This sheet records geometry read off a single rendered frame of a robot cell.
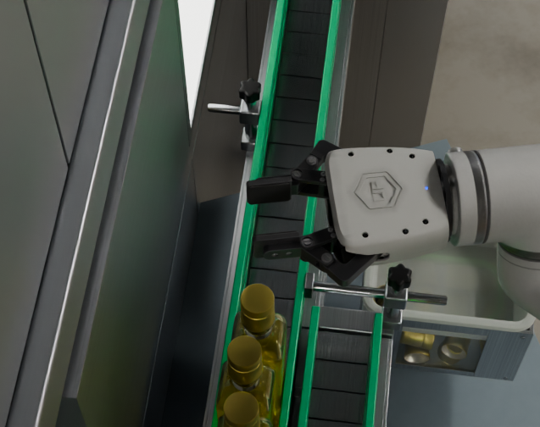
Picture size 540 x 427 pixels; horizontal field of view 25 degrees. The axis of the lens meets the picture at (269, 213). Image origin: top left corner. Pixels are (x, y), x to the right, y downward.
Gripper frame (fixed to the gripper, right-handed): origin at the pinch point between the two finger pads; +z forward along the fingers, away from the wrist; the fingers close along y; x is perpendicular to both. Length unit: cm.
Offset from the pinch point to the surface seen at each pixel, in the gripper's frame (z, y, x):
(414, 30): -38, -90, 91
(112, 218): 13.9, -1.5, 0.0
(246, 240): 0.9, -17.5, 35.5
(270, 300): 0.0, 0.4, 15.8
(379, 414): -12.6, 3.1, 44.0
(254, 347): 2.2, 5.3, 15.8
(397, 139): -38, -90, 128
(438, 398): -26, -9, 74
